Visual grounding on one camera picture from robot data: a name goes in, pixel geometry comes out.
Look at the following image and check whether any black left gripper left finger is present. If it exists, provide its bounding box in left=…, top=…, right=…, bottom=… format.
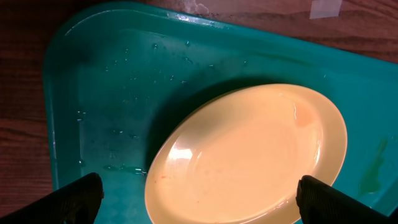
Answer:
left=1, top=172, right=104, bottom=224

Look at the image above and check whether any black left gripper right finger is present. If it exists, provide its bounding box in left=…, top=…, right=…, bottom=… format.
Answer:
left=296, top=175, right=395, bottom=224

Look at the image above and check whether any yellow plate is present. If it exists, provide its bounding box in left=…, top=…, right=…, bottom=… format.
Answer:
left=144, top=84, right=348, bottom=224

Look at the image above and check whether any teal plastic tray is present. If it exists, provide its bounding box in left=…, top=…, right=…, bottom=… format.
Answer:
left=43, top=2, right=397, bottom=223

